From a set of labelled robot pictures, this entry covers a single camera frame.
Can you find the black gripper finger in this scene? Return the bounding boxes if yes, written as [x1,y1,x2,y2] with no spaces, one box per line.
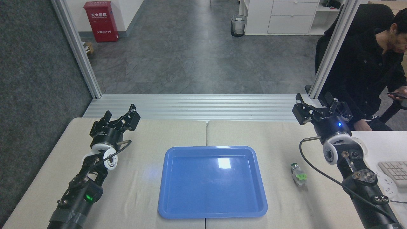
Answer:
[90,111,112,131]
[322,92,353,122]
[111,104,141,131]
[292,93,323,125]

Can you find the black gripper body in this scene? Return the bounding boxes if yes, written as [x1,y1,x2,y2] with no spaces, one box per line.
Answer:
[90,122,125,148]
[313,115,352,143]

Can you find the green and grey switch part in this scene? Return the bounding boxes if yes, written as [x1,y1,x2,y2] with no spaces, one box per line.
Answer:
[291,163,307,187]

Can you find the blue plastic tray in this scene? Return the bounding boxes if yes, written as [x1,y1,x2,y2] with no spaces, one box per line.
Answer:
[158,146,268,219]

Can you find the person's left hand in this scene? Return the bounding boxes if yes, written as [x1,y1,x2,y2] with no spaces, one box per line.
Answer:
[392,86,407,101]

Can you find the person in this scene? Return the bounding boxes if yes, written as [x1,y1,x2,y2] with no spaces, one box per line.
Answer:
[320,8,407,131]

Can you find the white keyboard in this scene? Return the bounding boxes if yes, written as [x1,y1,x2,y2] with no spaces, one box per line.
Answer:
[378,161,407,187]

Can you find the grey felt partition panel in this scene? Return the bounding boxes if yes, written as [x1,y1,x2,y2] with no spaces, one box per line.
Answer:
[0,0,93,223]

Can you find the white power strip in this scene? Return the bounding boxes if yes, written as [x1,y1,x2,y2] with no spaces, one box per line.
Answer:
[374,172,398,199]

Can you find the white open shelf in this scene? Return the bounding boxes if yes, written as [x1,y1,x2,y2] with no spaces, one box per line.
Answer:
[310,0,345,35]

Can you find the red fire extinguisher box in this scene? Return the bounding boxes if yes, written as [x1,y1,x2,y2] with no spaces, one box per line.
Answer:
[84,1,119,43]

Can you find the white drawer cabinet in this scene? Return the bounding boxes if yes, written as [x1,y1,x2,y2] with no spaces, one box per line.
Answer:
[239,0,320,35]

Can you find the black office chair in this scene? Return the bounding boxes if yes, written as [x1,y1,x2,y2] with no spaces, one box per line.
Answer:
[305,3,407,124]

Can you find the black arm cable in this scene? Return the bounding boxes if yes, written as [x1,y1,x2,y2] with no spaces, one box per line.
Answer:
[92,139,132,169]
[299,136,398,223]

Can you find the silver aluminium post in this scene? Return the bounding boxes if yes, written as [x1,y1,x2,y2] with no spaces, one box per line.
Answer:
[51,0,102,99]
[308,0,361,99]

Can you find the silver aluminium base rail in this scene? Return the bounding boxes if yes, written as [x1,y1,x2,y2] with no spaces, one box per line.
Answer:
[83,94,331,122]

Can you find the dark wire trash bin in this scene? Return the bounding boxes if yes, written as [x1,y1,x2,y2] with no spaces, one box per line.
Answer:
[231,15,247,37]

